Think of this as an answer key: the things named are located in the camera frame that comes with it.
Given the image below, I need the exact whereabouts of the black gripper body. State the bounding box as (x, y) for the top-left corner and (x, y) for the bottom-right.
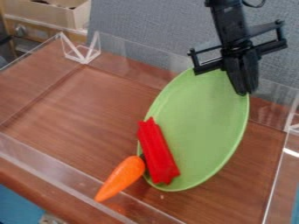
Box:
(187, 20), (287, 74)

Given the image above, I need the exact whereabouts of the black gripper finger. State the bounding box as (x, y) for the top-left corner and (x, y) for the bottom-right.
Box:
(224, 57), (247, 96)
(243, 51), (259, 94)

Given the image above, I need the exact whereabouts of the green plastic plate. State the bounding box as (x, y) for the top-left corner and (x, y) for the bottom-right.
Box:
(144, 69), (249, 192)

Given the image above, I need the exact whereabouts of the red plastic block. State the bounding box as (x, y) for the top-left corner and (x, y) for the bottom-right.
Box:
(136, 117), (180, 185)

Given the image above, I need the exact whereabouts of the orange toy carrot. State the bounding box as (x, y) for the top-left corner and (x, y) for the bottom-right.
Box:
(95, 156), (145, 202)

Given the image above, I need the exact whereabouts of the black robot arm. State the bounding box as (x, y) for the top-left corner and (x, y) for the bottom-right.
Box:
(188, 0), (287, 95)

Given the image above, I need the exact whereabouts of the cardboard box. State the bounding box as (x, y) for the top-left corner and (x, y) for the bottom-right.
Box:
(2, 0), (91, 30)

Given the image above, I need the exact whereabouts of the wooden shelf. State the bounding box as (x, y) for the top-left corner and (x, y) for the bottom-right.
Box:
(0, 14), (88, 57)

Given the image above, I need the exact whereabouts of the black cable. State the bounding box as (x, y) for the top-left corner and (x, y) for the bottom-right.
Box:
(240, 0), (269, 9)

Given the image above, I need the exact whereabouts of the clear acrylic tray wall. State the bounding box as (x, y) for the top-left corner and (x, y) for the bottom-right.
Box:
(0, 35), (299, 224)

